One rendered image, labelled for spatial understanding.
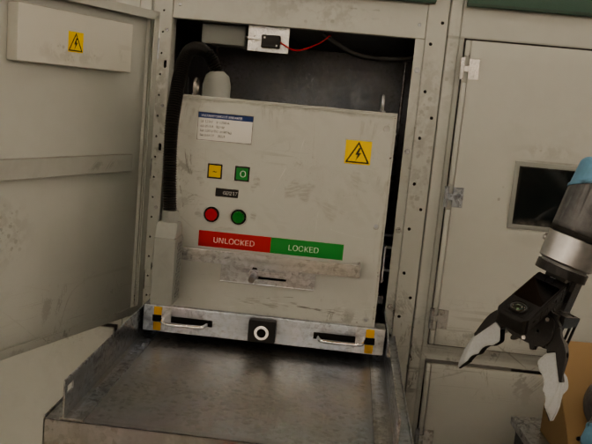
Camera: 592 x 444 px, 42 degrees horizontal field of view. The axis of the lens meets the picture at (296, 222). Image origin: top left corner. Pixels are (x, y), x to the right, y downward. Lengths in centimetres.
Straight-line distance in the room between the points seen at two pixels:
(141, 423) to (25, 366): 81
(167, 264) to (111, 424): 41
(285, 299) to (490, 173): 57
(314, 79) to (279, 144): 100
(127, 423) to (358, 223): 66
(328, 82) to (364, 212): 104
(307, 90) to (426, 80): 85
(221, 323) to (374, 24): 78
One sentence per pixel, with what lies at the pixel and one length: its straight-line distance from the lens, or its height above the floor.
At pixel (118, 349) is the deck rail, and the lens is 164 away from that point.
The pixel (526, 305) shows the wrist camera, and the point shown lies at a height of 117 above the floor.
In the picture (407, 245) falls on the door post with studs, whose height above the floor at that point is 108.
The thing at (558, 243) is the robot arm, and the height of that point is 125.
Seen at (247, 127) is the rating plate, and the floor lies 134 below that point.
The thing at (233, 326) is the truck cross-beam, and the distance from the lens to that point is 175.
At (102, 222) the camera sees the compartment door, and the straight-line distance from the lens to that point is 187.
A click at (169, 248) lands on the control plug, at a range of 163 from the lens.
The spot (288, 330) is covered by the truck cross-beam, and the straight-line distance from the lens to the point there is 174.
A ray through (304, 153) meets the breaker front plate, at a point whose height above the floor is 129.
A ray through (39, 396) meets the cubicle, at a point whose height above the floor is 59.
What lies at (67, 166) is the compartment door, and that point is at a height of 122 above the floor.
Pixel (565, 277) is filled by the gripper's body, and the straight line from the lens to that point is 111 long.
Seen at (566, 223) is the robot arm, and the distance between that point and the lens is 111.
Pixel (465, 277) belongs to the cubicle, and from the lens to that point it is 192.
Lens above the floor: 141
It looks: 9 degrees down
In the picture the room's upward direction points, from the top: 5 degrees clockwise
